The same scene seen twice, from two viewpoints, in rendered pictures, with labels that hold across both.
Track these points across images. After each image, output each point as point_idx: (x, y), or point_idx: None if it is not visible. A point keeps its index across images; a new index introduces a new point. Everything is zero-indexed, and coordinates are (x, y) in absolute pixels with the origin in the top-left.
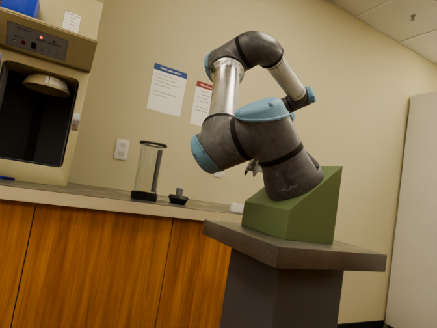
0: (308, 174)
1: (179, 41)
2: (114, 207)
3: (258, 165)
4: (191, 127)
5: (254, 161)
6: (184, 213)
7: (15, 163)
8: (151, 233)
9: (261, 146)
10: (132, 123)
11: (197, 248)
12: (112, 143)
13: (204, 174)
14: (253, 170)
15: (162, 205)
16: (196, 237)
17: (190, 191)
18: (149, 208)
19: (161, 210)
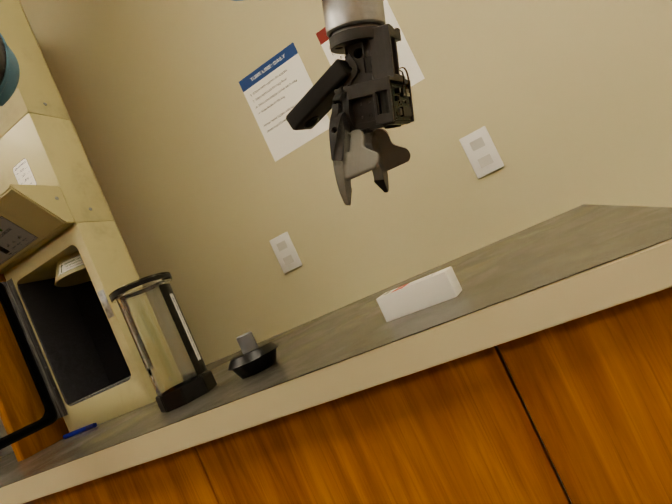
0: None
1: (246, 6)
2: (74, 477)
3: (334, 163)
4: None
5: (367, 142)
6: (184, 434)
7: (93, 399)
8: (176, 495)
9: None
10: (274, 202)
11: (287, 496)
12: (269, 252)
13: (454, 190)
14: (338, 187)
15: (138, 436)
16: (268, 468)
17: (447, 241)
18: (121, 454)
19: (141, 449)
